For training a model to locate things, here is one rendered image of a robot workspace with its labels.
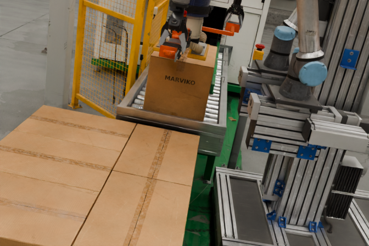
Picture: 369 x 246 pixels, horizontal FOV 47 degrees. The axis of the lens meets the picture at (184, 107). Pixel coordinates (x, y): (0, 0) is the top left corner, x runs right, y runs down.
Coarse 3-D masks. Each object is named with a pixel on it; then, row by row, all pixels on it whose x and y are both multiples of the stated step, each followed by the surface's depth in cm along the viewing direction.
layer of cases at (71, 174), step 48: (0, 144) 212; (48, 144) 220; (96, 144) 229; (144, 144) 238; (192, 144) 249; (0, 192) 177; (48, 192) 182; (96, 192) 188; (144, 192) 195; (0, 240) 153; (48, 240) 155; (96, 240) 160; (144, 240) 164
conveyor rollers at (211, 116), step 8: (216, 72) 397; (216, 80) 380; (144, 88) 323; (216, 88) 355; (216, 96) 338; (136, 104) 290; (208, 104) 314; (216, 104) 321; (208, 112) 304; (216, 112) 304; (208, 120) 288; (216, 120) 288
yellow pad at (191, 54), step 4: (208, 44) 256; (204, 48) 243; (208, 48) 248; (188, 52) 232; (192, 52) 230; (204, 52) 235; (188, 56) 227; (192, 56) 227; (196, 56) 227; (200, 56) 227; (204, 56) 229; (204, 60) 227
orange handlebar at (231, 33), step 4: (188, 28) 230; (204, 28) 241; (208, 28) 241; (212, 28) 242; (232, 28) 253; (216, 32) 241; (220, 32) 241; (224, 32) 241; (228, 32) 240; (232, 32) 241; (172, 36) 203; (176, 36) 204; (164, 52) 178; (168, 52) 177; (172, 52) 178
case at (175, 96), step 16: (160, 64) 263; (176, 64) 262; (192, 64) 261; (208, 64) 264; (160, 80) 267; (176, 80) 266; (192, 80) 265; (208, 80) 264; (144, 96) 272; (160, 96) 270; (176, 96) 269; (192, 96) 268; (208, 96) 267; (160, 112) 274; (176, 112) 273; (192, 112) 272
